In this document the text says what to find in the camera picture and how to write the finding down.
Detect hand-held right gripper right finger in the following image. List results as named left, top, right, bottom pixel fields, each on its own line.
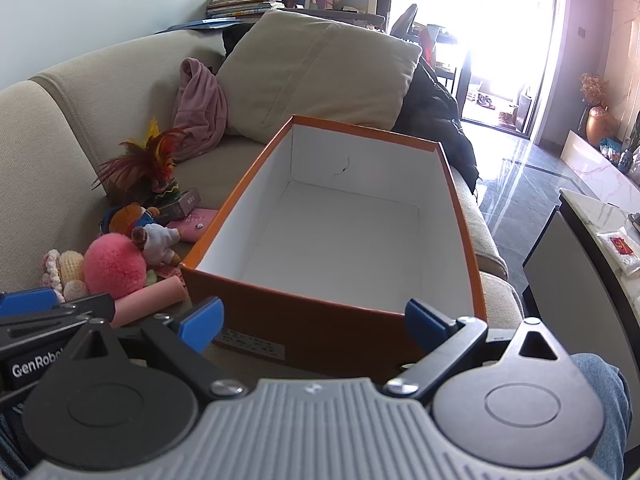
left=384, top=298, right=572, bottom=402

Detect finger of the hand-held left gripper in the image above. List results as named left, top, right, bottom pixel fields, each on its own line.
left=0, top=293, right=117, bottom=350
left=0, top=287, right=59, bottom=317

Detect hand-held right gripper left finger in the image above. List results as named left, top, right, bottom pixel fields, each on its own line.
left=65, top=297, right=249, bottom=401

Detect pink leather wallet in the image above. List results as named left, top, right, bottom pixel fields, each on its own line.
left=165, top=207, right=219, bottom=244

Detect grey purple dotted box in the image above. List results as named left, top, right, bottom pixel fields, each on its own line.
left=155, top=187, right=202, bottom=219

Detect orange cardboard shoe box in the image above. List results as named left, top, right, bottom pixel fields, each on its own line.
left=180, top=115, right=488, bottom=386

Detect yellow white crochet toy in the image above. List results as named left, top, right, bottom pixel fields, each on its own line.
left=42, top=249, right=89, bottom=306

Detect pink paper roll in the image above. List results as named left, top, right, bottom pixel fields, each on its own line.
left=107, top=277, right=189, bottom=329

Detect pink fluffy pompom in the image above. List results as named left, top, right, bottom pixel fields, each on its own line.
left=82, top=232, right=149, bottom=297

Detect white plush animal toy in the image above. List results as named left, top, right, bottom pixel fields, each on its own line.
left=131, top=222, right=182, bottom=266

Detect orange plush bear toy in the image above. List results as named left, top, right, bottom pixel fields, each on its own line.
left=100, top=202, right=161, bottom=237

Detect grey marble coffee table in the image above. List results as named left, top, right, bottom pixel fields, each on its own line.
left=522, top=187, right=640, bottom=347

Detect colourful feather shuttlecock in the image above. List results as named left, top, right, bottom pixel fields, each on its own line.
left=92, top=117, right=189, bottom=206

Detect beige fabric sofa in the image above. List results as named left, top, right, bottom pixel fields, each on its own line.
left=0, top=10, right=526, bottom=376

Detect person's jeans leg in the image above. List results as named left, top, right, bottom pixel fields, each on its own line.
left=570, top=352, right=634, bottom=479

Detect black jacket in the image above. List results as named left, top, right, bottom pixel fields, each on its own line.
left=395, top=55, right=481, bottom=197

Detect white packet red label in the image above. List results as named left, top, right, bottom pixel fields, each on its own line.
left=602, top=227, right=640, bottom=277

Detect pink cloth garment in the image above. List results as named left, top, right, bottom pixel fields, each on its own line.
left=172, top=57, right=229, bottom=162

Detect white marble cabinet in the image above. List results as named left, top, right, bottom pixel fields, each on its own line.
left=560, top=130, right=640, bottom=203

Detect copper vase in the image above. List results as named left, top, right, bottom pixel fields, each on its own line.
left=585, top=105, right=619, bottom=149

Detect beige sofa cushion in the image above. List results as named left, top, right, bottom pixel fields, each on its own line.
left=215, top=9, right=423, bottom=146

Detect red cloth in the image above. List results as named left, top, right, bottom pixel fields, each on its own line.
left=419, top=27, right=437, bottom=67

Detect blue folder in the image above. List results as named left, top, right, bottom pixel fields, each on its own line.
left=155, top=17, right=257, bottom=36

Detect black office chair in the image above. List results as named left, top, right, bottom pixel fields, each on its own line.
left=390, top=4, right=421, bottom=42

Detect stack of books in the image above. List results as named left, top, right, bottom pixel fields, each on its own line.
left=206, top=0, right=286, bottom=20

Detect dark desk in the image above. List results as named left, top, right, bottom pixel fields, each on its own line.
left=280, top=7, right=387, bottom=29

